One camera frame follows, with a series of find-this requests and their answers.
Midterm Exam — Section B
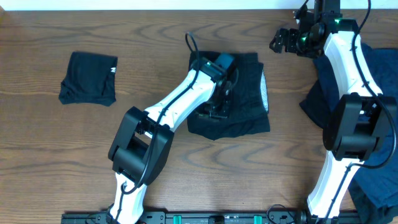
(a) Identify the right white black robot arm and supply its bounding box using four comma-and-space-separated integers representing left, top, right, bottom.
270, 8, 397, 223

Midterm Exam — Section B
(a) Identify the navy blue clothes pile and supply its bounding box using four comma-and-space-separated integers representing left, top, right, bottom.
299, 43, 398, 224

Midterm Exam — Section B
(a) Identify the black shorts garment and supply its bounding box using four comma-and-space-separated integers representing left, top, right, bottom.
187, 52, 271, 140

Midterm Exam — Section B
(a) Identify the small folded black garment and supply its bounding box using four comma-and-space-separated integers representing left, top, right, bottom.
58, 51, 118, 106

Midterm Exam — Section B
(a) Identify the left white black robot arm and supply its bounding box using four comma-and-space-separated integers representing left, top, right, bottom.
106, 58, 239, 223

